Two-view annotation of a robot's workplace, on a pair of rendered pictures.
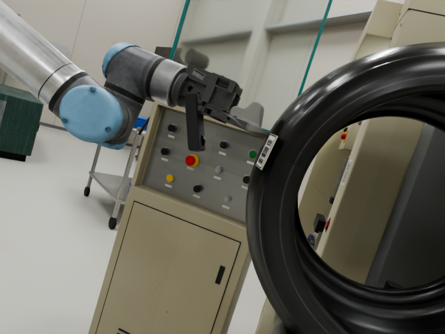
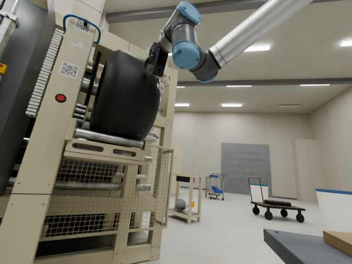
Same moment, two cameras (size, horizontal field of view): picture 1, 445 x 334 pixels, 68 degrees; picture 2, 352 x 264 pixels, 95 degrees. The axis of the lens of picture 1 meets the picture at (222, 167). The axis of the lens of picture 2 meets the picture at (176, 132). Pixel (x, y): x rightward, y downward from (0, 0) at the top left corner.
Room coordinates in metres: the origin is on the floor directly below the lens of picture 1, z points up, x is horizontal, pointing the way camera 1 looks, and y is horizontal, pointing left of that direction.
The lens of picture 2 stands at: (1.05, 0.58, 0.75)
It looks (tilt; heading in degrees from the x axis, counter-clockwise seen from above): 15 degrees up; 225
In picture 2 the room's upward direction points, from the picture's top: 5 degrees clockwise
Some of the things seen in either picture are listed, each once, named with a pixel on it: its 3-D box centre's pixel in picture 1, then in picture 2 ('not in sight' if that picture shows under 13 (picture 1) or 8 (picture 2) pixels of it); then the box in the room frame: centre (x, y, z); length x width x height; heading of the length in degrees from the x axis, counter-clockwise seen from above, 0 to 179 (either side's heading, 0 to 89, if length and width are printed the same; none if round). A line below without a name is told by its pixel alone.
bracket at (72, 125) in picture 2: not in sight; (70, 135); (0.84, -0.40, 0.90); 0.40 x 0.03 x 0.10; 77
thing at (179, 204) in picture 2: not in sight; (183, 195); (-1.43, -1.55, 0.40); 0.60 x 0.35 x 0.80; 94
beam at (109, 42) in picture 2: not in sight; (132, 61); (0.48, -0.63, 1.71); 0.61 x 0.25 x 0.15; 167
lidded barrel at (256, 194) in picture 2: not in sight; (259, 195); (-5.02, -1.35, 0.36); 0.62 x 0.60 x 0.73; 33
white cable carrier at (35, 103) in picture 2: not in sight; (47, 71); (1.01, -0.39, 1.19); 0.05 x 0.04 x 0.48; 77
